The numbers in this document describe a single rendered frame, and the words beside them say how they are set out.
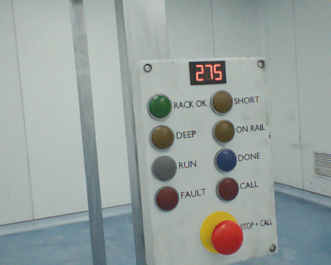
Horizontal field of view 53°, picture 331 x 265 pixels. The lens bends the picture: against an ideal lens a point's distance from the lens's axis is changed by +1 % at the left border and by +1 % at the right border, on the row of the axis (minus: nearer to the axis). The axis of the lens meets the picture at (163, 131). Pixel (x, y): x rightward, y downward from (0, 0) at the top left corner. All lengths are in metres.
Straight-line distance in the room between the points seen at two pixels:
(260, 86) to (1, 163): 3.62
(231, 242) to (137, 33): 0.29
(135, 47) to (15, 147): 3.50
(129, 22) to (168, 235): 0.27
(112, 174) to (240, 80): 3.59
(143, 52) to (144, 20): 0.04
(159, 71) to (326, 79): 3.64
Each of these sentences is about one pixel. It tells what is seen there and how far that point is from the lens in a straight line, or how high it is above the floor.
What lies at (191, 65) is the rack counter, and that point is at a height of 1.21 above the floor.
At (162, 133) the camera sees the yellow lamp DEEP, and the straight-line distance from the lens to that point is 0.37.
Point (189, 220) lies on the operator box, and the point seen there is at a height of 1.02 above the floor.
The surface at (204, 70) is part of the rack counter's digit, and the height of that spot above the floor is 1.20.
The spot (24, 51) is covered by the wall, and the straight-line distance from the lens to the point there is 3.95.
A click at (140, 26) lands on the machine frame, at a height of 1.27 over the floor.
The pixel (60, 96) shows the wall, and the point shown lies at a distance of 3.87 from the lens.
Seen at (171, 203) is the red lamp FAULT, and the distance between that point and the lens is 0.39.
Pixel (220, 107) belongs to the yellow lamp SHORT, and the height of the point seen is 1.15.
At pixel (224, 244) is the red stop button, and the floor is 0.99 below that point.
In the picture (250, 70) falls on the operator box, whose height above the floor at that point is 1.20.
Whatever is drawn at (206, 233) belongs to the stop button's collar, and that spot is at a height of 1.00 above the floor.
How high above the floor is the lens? 1.15
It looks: 3 degrees down
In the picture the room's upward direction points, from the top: 4 degrees counter-clockwise
